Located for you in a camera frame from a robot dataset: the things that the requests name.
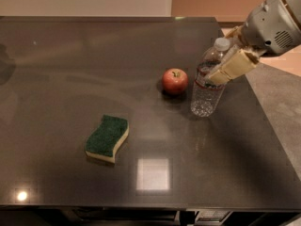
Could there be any clear plastic water bottle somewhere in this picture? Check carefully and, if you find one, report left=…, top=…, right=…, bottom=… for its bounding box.
left=191, top=38, right=230, bottom=117

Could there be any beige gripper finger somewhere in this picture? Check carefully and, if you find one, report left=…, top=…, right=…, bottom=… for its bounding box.
left=225, top=25, right=243, bottom=40
left=205, top=45, right=260, bottom=86

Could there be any green and yellow sponge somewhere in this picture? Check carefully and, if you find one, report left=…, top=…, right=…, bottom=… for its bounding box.
left=85, top=115, right=129, bottom=164

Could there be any red apple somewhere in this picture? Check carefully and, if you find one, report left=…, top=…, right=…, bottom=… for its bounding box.
left=162, top=68, right=188, bottom=95

